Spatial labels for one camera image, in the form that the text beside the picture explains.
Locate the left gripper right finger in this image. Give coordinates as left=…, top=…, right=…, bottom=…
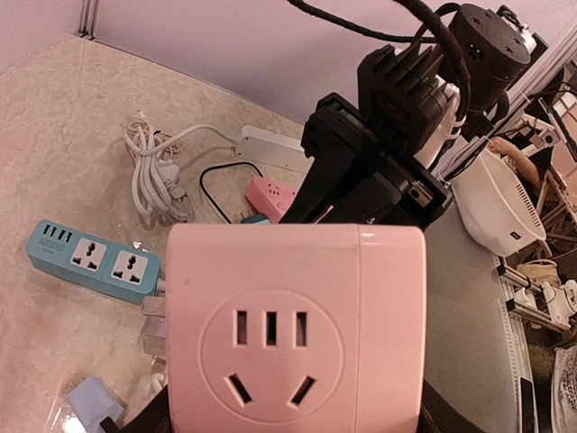
left=417, top=381, right=483, bottom=433

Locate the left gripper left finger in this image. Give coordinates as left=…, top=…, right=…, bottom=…
left=121, top=386, right=173, bottom=433

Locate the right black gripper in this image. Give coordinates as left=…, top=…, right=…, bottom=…
left=279, top=93, right=453, bottom=228

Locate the light blue small plug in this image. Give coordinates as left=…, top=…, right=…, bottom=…
left=67, top=376, right=125, bottom=433

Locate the pink triangular power strip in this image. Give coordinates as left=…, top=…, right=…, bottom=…
left=245, top=177, right=297, bottom=224

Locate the teal plug adapter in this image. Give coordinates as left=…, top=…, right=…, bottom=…
left=241, top=214, right=270, bottom=225

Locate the white power strip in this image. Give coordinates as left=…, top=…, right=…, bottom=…
left=234, top=125, right=313, bottom=174

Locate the purple power strip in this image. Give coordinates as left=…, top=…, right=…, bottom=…
left=142, top=316, right=167, bottom=357

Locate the black usb cable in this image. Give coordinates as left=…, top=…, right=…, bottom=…
left=198, top=161, right=265, bottom=225

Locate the pink small plug adapter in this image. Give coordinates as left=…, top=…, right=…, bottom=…
left=166, top=225, right=426, bottom=432

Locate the teal power strip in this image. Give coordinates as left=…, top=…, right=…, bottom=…
left=25, top=220, right=164, bottom=304

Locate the white power cord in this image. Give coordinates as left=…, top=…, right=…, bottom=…
left=122, top=107, right=243, bottom=222

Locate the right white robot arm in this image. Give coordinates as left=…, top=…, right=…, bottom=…
left=281, top=1, right=545, bottom=257

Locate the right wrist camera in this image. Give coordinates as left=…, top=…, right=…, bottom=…
left=357, top=44, right=461, bottom=158

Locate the left aluminium corner post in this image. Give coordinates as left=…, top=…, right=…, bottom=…
left=78, top=0, right=100, bottom=41

